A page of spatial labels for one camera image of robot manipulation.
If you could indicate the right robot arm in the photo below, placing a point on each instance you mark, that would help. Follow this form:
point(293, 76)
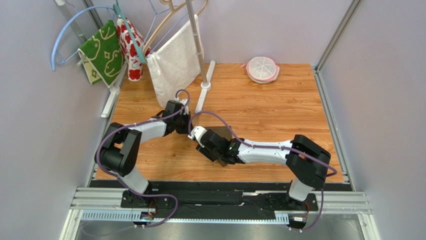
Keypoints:
point(307, 160)

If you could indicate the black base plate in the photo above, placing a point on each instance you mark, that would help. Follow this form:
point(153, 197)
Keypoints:
point(196, 200)

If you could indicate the metal drying rack stand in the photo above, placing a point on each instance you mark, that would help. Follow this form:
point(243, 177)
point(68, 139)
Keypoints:
point(206, 75)

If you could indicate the green patterned towel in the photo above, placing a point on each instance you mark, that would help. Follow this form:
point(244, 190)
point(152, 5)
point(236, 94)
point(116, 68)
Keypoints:
point(101, 55)

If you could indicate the white towel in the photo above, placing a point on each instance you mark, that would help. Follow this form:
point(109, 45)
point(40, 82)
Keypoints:
point(174, 66)

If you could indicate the red white patterned cloth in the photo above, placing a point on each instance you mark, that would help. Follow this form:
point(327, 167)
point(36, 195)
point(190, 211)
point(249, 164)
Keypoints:
point(128, 49)

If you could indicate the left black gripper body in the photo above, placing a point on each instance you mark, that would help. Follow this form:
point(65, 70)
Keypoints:
point(182, 123)

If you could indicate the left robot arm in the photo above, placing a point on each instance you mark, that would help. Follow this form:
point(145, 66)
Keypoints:
point(118, 151)

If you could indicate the white pink lidded container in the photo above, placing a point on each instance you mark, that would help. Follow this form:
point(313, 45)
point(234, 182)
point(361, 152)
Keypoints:
point(262, 70)

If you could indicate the teal hanger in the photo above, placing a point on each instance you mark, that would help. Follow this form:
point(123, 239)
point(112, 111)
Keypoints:
point(122, 16)

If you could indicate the aluminium frame rail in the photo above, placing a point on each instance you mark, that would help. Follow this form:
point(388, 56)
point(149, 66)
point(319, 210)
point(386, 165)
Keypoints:
point(340, 30)

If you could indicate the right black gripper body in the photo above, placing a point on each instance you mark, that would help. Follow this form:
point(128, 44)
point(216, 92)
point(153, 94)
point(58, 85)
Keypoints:
point(210, 144)

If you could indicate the brown cloth napkin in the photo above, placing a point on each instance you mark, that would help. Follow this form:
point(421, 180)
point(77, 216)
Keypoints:
point(224, 132)

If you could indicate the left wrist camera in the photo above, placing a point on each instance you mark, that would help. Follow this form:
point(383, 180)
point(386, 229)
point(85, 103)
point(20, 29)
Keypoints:
point(185, 105)

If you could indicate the beige wooden hanger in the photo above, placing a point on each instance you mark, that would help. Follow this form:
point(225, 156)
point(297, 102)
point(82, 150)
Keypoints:
point(171, 10)

